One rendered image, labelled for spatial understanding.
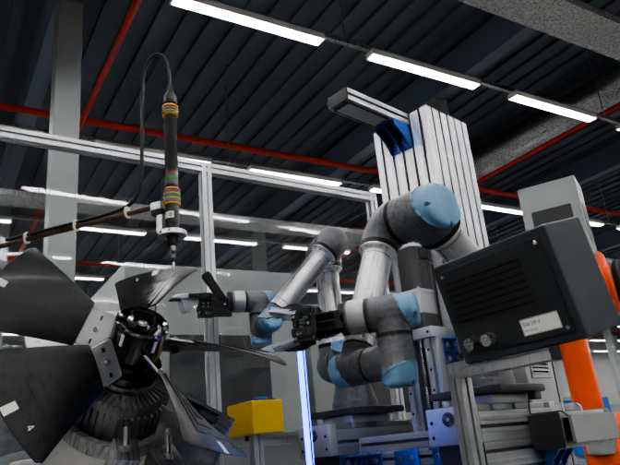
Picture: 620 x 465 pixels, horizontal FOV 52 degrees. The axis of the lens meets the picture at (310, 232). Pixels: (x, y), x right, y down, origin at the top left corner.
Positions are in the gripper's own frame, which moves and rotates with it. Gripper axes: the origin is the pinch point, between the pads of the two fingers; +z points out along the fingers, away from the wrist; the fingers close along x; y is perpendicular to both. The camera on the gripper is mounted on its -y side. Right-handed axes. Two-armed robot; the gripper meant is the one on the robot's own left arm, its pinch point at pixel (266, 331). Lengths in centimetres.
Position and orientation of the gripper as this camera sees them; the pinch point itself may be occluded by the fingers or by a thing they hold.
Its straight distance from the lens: 147.5
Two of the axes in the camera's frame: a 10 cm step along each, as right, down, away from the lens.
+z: -9.4, 1.9, 2.7
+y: -3.0, -1.6, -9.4
